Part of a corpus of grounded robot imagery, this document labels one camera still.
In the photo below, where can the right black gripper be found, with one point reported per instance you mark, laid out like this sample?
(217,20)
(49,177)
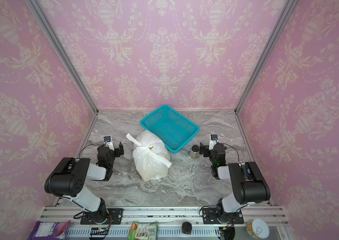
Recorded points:
(208,150)

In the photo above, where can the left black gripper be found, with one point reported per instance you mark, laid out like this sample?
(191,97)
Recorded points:
(114,151)

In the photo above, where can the white plastic bag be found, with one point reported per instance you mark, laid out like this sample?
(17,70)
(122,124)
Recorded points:
(150,155)

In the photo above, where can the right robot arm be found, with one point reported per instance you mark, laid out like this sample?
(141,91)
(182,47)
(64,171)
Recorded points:
(248,186)

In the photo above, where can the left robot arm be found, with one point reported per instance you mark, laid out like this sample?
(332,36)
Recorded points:
(67,181)

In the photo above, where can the small black-capped bottle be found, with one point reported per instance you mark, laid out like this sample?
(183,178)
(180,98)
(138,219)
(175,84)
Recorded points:
(194,152)

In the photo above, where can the teal plastic basket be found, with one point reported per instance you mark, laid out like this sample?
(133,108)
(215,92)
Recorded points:
(174,129)

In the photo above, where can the black-lidded jar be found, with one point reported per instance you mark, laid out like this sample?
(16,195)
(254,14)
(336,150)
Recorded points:
(186,228)

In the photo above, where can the green snack packet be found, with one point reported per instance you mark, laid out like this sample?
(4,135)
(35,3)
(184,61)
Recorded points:
(143,231)

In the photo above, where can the white-lidded can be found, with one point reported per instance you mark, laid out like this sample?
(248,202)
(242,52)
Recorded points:
(258,229)

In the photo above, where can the purple snack packet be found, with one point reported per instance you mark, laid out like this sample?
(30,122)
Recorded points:
(49,231)

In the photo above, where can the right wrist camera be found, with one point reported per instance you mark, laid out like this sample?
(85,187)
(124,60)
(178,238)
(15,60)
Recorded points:
(213,140)

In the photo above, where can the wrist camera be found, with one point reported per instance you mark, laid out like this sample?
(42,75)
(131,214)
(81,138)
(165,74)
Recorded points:
(108,141)
(213,140)

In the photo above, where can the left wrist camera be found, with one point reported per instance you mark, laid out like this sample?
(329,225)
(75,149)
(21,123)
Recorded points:
(108,141)

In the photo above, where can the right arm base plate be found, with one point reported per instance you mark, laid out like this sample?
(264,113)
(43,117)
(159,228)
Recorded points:
(212,216)

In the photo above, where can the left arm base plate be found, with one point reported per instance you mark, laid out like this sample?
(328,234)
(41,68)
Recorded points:
(111,216)

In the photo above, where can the aluminium front rail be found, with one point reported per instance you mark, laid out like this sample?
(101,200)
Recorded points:
(169,219)

